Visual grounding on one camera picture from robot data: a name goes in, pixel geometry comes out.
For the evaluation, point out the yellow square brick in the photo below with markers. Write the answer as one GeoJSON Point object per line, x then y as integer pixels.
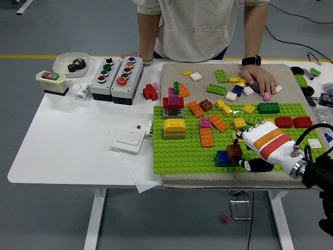
{"type": "Point", "coordinates": [234, 135]}
{"type": "Point", "coordinates": [270, 120]}
{"type": "Point", "coordinates": [238, 124]}
{"type": "Point", "coordinates": [248, 109]}

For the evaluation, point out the grey four-button box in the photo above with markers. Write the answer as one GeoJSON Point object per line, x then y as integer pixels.
{"type": "Point", "coordinates": [97, 88]}

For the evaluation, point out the white bowl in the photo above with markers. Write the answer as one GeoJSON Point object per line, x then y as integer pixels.
{"type": "Point", "coordinates": [62, 61]}

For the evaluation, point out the pink square brick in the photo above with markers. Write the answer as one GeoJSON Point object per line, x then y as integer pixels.
{"type": "Point", "coordinates": [205, 123]}

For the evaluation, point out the small metal part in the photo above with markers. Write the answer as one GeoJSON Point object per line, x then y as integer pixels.
{"type": "Point", "coordinates": [308, 73]}

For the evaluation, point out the white wall switch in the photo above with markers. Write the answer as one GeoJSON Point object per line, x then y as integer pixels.
{"type": "Point", "coordinates": [128, 140]}

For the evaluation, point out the lime green baseplate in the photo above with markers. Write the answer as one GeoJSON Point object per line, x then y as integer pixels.
{"type": "Point", "coordinates": [182, 156]}

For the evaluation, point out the yellow rounded brick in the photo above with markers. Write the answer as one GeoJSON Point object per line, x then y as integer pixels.
{"type": "Point", "coordinates": [174, 124]}

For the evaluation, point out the white square tile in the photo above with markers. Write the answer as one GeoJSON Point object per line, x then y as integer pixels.
{"type": "Point", "coordinates": [196, 76]}
{"type": "Point", "coordinates": [279, 88]}
{"type": "Point", "coordinates": [315, 143]}
{"type": "Point", "coordinates": [248, 90]}
{"type": "Point", "coordinates": [231, 96]}

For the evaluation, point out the white pipe tee fitting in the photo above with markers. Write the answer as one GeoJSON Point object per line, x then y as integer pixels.
{"type": "Point", "coordinates": [83, 91]}

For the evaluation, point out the black wristwatch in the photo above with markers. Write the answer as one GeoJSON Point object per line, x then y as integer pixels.
{"type": "Point", "coordinates": [251, 61]}

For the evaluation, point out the white printed pipe fitting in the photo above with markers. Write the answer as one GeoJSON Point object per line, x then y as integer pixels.
{"type": "Point", "coordinates": [150, 130]}

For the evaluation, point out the clear plastic bag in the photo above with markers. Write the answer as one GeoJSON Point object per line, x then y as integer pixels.
{"type": "Point", "coordinates": [323, 117]}

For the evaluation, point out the brown square brick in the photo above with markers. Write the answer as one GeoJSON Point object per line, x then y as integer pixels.
{"type": "Point", "coordinates": [234, 150]}
{"type": "Point", "coordinates": [206, 105]}

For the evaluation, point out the person's right hand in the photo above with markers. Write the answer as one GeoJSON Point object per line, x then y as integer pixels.
{"type": "Point", "coordinates": [130, 55]}

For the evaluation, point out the small lime brick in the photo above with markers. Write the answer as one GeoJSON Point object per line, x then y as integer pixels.
{"type": "Point", "coordinates": [315, 71]}

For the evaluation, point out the metal floor socket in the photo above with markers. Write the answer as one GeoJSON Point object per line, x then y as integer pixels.
{"type": "Point", "coordinates": [240, 209]}

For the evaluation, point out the black metal gear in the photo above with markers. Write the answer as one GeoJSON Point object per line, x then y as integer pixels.
{"type": "Point", "coordinates": [72, 67]}
{"type": "Point", "coordinates": [81, 63]}

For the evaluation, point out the black display module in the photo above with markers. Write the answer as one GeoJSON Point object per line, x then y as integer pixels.
{"type": "Point", "coordinates": [326, 98]}

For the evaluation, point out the magenta square brick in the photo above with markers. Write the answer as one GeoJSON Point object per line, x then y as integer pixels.
{"type": "Point", "coordinates": [225, 218]}

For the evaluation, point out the blue plastic part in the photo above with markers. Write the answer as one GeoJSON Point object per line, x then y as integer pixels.
{"type": "Point", "coordinates": [328, 137]}

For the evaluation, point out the person's left hand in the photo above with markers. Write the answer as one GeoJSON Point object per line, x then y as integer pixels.
{"type": "Point", "coordinates": [257, 75]}

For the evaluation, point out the grey flat brick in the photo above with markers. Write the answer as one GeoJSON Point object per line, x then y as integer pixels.
{"type": "Point", "coordinates": [174, 136]}

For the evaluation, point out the white paper sheet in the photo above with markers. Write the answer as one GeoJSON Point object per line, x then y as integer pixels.
{"type": "Point", "coordinates": [140, 179]}

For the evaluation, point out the dark green long brick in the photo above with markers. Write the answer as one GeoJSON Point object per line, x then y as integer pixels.
{"type": "Point", "coordinates": [269, 108]}
{"type": "Point", "coordinates": [223, 164]}

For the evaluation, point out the pink tall brick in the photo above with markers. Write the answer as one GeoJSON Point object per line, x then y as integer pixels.
{"type": "Point", "coordinates": [173, 99]}

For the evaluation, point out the grey-brown mat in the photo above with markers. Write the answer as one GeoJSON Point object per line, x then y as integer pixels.
{"type": "Point", "coordinates": [171, 73]}

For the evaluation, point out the person's right forearm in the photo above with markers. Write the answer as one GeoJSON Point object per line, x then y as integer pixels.
{"type": "Point", "coordinates": [149, 34]}

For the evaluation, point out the grey emergency-stop button box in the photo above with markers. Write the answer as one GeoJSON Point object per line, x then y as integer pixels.
{"type": "Point", "coordinates": [135, 75]}

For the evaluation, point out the red wide brick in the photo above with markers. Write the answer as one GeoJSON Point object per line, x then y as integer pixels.
{"type": "Point", "coordinates": [167, 103]}

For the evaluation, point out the white table leg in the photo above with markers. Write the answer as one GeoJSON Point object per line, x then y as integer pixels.
{"type": "Point", "coordinates": [95, 218]}
{"type": "Point", "coordinates": [279, 218]}

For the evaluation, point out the small pink brick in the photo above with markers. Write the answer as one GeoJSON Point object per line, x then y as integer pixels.
{"type": "Point", "coordinates": [155, 85]}
{"type": "Point", "coordinates": [266, 97]}
{"type": "Point", "coordinates": [171, 90]}

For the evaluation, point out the white desk foot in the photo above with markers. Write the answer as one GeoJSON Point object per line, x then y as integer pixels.
{"type": "Point", "coordinates": [24, 6]}

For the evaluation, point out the grey arch brick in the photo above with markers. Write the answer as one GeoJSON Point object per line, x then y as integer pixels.
{"type": "Point", "coordinates": [167, 114]}

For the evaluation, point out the orange thin plate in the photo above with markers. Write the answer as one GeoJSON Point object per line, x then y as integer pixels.
{"type": "Point", "coordinates": [174, 131]}

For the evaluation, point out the grey sloped brick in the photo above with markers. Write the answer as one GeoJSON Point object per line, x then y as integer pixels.
{"type": "Point", "coordinates": [255, 87]}

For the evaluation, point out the small green tall brick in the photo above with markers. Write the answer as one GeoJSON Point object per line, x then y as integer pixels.
{"type": "Point", "coordinates": [245, 128]}
{"type": "Point", "coordinates": [176, 88]}

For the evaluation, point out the cream switch box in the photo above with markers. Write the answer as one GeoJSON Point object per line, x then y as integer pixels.
{"type": "Point", "coordinates": [52, 83]}

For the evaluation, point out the orange long brick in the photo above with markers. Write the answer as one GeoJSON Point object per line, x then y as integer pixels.
{"type": "Point", "coordinates": [184, 91]}
{"type": "Point", "coordinates": [206, 138]}
{"type": "Point", "coordinates": [218, 123]}
{"type": "Point", "coordinates": [196, 109]}

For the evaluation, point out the red cross-shaped brick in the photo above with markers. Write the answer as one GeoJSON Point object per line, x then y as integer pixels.
{"type": "Point", "coordinates": [149, 91]}

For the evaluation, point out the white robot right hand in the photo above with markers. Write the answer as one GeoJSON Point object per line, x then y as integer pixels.
{"type": "Point", "coordinates": [270, 145]}

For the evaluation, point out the person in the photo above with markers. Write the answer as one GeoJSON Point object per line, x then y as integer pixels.
{"type": "Point", "coordinates": [187, 26]}

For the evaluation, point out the small yellow brick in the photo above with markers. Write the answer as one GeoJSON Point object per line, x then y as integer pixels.
{"type": "Point", "coordinates": [187, 73]}
{"type": "Point", "coordinates": [240, 84]}

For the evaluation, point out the blue square brick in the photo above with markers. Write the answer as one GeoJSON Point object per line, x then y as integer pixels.
{"type": "Point", "coordinates": [237, 90]}
{"type": "Point", "coordinates": [221, 156]}

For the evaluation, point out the lime long brick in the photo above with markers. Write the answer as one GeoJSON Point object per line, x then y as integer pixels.
{"type": "Point", "coordinates": [216, 89]}
{"type": "Point", "coordinates": [249, 119]}
{"type": "Point", "coordinates": [221, 76]}
{"type": "Point", "coordinates": [301, 80]}

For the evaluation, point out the person's left forearm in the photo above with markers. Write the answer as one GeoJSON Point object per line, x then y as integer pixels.
{"type": "Point", "coordinates": [255, 31]}

